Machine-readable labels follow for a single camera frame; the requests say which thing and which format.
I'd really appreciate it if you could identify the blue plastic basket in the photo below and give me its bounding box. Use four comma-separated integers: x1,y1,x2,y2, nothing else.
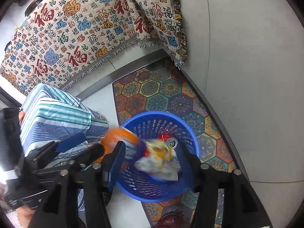
115,111,199,203

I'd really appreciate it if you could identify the large printed blanket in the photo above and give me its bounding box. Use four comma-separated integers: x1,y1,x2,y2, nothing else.
0,0,143,95

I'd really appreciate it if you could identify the person's left hand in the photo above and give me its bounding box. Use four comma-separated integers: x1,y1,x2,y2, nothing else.
13,205,38,228

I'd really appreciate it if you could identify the small printed blanket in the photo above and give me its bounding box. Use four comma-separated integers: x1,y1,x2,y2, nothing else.
122,0,188,67

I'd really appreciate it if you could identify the orange snack packet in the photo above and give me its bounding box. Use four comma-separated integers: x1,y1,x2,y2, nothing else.
100,127,143,162

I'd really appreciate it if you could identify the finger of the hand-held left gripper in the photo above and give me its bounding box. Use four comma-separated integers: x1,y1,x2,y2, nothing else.
25,132,86,163
33,142,105,174

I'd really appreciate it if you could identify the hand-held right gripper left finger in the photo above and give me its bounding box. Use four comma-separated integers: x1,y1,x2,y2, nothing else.
30,141,127,228

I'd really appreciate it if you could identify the red soda can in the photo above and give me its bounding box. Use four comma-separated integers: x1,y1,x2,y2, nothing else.
158,134,178,149

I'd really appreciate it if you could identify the white wrapper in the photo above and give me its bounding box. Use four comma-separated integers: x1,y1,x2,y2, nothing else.
134,139,180,181

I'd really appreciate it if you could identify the blue striped tablecloth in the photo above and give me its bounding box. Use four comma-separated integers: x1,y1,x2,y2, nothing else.
19,83,110,212

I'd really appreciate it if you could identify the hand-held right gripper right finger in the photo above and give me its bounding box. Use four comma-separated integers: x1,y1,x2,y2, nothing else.
176,143,273,228

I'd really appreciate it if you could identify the dark red shoe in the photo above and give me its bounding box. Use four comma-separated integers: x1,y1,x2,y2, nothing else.
157,212,183,228

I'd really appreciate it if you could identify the red plastic bag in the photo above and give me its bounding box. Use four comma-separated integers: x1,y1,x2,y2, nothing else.
142,145,152,159

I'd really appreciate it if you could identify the colourful hexagon pattern rug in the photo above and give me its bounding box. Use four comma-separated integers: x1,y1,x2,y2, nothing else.
112,57,240,228

